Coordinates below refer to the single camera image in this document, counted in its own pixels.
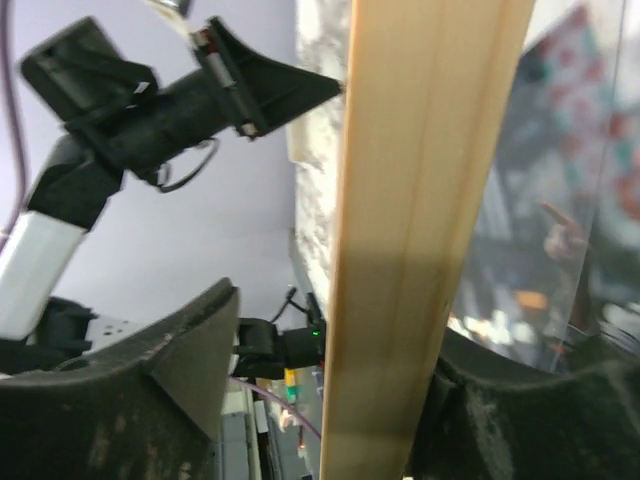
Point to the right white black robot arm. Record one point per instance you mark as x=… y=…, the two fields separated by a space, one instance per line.
x=280 y=350

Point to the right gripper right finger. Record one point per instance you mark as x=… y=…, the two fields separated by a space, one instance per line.
x=489 y=417

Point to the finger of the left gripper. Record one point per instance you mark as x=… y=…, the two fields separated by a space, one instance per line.
x=257 y=94

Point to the light wooden picture frame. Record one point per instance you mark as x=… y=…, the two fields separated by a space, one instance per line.
x=427 y=87

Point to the colour photo print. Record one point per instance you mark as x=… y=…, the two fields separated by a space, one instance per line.
x=552 y=275

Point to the clear frame glass pane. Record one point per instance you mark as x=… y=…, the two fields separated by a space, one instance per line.
x=596 y=244

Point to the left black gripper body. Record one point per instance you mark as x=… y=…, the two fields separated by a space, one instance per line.
x=117 y=117

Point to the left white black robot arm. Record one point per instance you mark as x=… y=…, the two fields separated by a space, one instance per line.
x=50 y=225

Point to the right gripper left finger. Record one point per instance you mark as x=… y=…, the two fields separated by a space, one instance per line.
x=146 y=407

